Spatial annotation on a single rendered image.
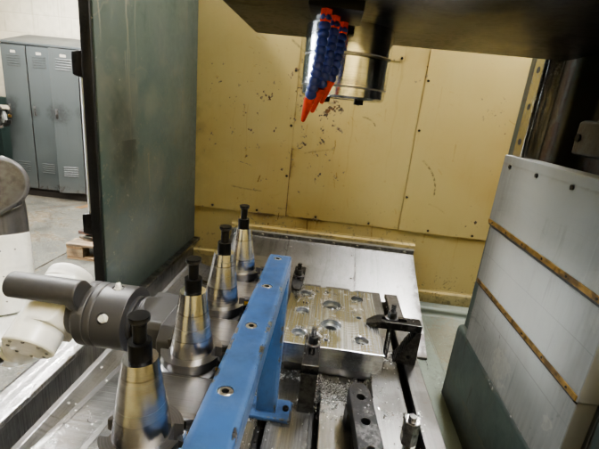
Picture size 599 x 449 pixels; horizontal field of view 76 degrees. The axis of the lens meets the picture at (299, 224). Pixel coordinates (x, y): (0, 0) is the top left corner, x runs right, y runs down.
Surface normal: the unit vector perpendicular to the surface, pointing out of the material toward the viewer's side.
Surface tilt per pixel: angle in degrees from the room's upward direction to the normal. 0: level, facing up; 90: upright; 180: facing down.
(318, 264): 24
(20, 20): 90
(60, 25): 90
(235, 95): 90
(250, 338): 0
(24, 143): 90
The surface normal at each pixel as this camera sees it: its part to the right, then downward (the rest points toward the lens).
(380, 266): 0.05, -0.76
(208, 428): 0.10, -0.95
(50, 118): -0.09, 0.29
